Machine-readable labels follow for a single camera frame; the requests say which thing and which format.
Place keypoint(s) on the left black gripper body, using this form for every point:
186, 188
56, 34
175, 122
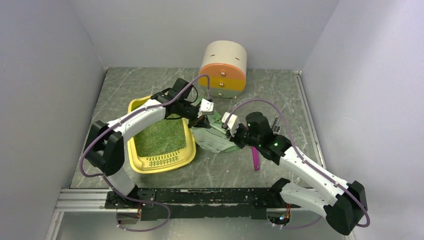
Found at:
188, 111

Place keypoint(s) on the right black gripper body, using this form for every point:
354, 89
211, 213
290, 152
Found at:
243, 137

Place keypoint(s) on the magenta plastic scoop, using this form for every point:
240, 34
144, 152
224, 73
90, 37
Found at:
256, 159

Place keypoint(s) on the green cat litter bag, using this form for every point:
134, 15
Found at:
213, 139

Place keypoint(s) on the yellow litter box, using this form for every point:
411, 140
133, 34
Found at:
166, 162

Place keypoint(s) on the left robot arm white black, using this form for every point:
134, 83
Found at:
110, 145

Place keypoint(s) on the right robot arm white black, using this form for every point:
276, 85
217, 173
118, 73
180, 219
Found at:
341, 203

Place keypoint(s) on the round cream drawer cabinet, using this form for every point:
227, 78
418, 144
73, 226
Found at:
225, 62

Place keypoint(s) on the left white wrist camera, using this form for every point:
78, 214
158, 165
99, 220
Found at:
206, 107

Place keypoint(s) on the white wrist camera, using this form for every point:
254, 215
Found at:
206, 107
230, 122

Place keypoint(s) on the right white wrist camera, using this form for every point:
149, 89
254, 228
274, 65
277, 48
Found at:
230, 122

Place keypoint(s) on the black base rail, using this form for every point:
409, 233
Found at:
197, 203

